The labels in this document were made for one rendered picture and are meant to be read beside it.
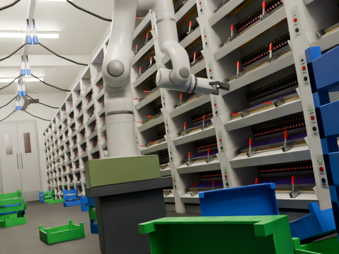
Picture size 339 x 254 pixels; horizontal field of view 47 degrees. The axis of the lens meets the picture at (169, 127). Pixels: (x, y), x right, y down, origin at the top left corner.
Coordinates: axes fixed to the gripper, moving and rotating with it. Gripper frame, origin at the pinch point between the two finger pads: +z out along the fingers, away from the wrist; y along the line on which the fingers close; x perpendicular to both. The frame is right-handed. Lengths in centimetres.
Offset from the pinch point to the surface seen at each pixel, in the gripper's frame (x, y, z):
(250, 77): 8.9, -0.9, 16.2
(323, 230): -57, 71, -10
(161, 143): -10, -121, 19
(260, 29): 28.0, 11.4, 12.4
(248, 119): -10.1, -7.7, 19.9
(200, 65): 28, -48, 12
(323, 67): -29, 104, -41
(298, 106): -10.5, 27.6, 20.4
